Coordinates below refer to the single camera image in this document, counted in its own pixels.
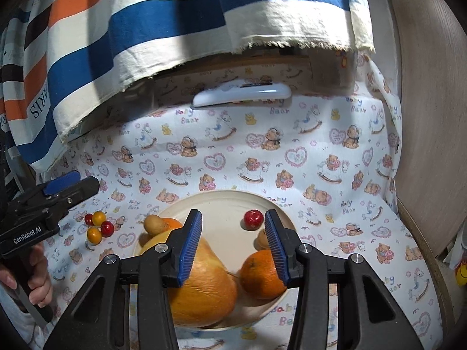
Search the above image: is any white plastic handle device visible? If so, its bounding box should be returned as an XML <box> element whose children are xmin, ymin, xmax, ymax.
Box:
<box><xmin>191</xmin><ymin>82</ymin><xmax>292</xmax><ymax>108</ymax></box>

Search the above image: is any wooden board panel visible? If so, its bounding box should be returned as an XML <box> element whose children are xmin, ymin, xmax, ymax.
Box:
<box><xmin>379</xmin><ymin>0</ymin><xmax>467</xmax><ymax>259</ymax></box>

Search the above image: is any brown longan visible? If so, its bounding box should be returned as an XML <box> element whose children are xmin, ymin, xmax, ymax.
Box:
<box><xmin>255</xmin><ymin>228</ymin><xmax>270</xmax><ymax>250</ymax></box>
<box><xmin>143</xmin><ymin>215</ymin><xmax>169</xmax><ymax>236</ymax></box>

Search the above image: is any cream ceramic plate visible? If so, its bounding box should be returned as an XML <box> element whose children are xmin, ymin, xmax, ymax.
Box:
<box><xmin>133</xmin><ymin>190</ymin><xmax>304</xmax><ymax>333</ymax></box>

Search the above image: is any red jujube fruit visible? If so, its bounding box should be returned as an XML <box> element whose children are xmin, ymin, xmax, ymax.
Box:
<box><xmin>243</xmin><ymin>209</ymin><xmax>264</xmax><ymax>231</ymax></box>
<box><xmin>100</xmin><ymin>220</ymin><xmax>115</xmax><ymax>238</ymax></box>

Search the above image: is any baby bear print cloth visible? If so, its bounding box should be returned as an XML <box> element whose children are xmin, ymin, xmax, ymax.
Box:
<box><xmin>46</xmin><ymin>60</ymin><xmax>443</xmax><ymax>349</ymax></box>

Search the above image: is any yellow cherry tomato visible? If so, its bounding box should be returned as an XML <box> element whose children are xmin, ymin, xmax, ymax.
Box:
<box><xmin>86</xmin><ymin>227</ymin><xmax>102</xmax><ymax>246</ymax></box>
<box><xmin>92</xmin><ymin>211</ymin><xmax>106</xmax><ymax>227</ymax></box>

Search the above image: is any red cherry tomato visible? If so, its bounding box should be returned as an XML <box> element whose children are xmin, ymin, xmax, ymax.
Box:
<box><xmin>84</xmin><ymin>213</ymin><xmax>94</xmax><ymax>226</ymax></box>

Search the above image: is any striped Paris fabric curtain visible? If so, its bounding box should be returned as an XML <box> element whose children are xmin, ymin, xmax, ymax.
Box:
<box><xmin>1</xmin><ymin>0</ymin><xmax>374</xmax><ymax>173</ymax></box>

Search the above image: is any person's left hand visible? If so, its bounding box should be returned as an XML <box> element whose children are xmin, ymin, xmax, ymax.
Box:
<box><xmin>0</xmin><ymin>243</ymin><xmax>53</xmax><ymax>307</ymax></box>

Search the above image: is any large yellow pomelo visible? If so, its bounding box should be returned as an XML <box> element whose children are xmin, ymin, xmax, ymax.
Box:
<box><xmin>140</xmin><ymin>231</ymin><xmax>239</xmax><ymax>329</ymax></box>

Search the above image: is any orange mandarin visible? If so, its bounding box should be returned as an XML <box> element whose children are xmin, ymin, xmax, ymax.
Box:
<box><xmin>161</xmin><ymin>218</ymin><xmax>183</xmax><ymax>231</ymax></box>
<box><xmin>239</xmin><ymin>250</ymin><xmax>286</xmax><ymax>300</ymax></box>

